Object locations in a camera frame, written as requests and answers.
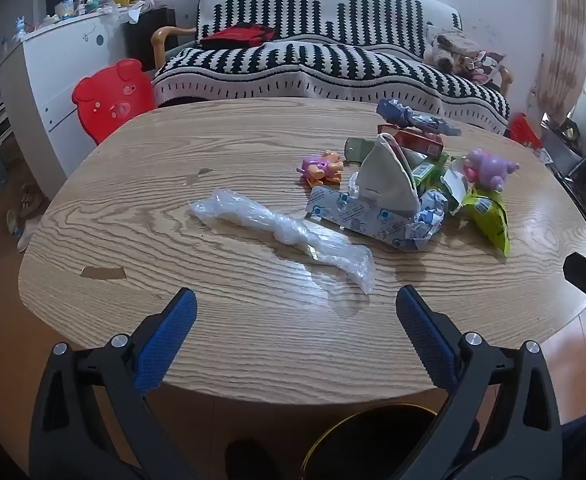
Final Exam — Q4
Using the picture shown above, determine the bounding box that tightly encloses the pink printed cushion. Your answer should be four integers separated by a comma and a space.
465, 50, 508, 86

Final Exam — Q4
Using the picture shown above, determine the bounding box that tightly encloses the black box cabinet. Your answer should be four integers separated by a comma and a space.
125, 7, 176, 71

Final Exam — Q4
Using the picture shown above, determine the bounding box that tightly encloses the wooden frame sofa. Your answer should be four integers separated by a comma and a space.
152, 0, 516, 136

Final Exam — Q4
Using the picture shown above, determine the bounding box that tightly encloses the pink pig toy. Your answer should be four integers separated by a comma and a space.
463, 148, 521, 193

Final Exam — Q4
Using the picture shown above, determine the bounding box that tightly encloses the red pig-shaped stool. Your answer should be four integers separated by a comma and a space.
71, 58, 158, 147

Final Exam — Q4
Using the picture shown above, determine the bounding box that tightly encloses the white green cigarette box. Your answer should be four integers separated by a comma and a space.
440, 160, 478, 216

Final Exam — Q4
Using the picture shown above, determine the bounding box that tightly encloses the red cigarette box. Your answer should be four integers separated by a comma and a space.
377, 124, 444, 158

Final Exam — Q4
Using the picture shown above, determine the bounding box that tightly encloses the grey face mask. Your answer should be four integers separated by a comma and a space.
348, 135, 422, 216

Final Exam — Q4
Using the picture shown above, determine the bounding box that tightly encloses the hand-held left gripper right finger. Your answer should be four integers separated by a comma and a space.
395, 285, 564, 480

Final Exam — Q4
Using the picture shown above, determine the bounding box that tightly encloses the patterned curtain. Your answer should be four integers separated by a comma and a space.
543, 0, 586, 126

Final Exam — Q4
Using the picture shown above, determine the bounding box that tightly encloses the striped black white sofa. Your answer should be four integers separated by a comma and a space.
153, 0, 511, 133

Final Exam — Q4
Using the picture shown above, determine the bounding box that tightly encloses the green small carton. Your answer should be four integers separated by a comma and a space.
410, 157, 448, 196

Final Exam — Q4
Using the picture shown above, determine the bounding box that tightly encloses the beige plush toy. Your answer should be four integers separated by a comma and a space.
423, 27, 481, 73

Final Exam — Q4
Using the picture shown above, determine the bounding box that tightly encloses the black bin with gold rim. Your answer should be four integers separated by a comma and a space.
300, 404, 441, 480

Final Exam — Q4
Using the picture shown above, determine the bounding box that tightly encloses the beige slipper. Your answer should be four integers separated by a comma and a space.
20, 185, 48, 218

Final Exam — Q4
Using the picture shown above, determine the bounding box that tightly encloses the blue white printed wrapper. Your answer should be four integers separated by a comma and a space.
307, 185, 448, 252

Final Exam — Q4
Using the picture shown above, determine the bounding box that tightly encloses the blue foil wrapper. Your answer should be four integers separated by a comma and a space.
377, 98, 462, 136

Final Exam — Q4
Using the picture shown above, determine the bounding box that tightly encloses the pink orange toy figure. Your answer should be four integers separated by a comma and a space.
297, 150, 346, 188

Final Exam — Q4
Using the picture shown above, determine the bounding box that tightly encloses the olive green packet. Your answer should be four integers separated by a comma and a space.
344, 137, 378, 165

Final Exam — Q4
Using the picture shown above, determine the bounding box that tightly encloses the red plastic stool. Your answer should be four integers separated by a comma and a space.
509, 112, 544, 150

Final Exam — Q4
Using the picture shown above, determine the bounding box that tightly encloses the red black cloth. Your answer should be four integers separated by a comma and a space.
200, 22, 278, 52

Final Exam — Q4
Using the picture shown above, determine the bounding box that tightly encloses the green snack packet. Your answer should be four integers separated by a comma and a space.
460, 187, 511, 258

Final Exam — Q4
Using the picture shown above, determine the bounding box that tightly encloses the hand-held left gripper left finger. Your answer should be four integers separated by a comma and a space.
29, 287, 198, 480

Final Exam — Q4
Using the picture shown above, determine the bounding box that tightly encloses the white slipper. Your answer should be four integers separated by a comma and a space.
17, 215, 41, 253

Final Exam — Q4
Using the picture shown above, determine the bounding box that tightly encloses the clear plastic bag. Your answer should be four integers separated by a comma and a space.
189, 188, 376, 295

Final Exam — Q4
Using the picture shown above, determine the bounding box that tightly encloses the white cabinet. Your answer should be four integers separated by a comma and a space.
0, 10, 138, 191

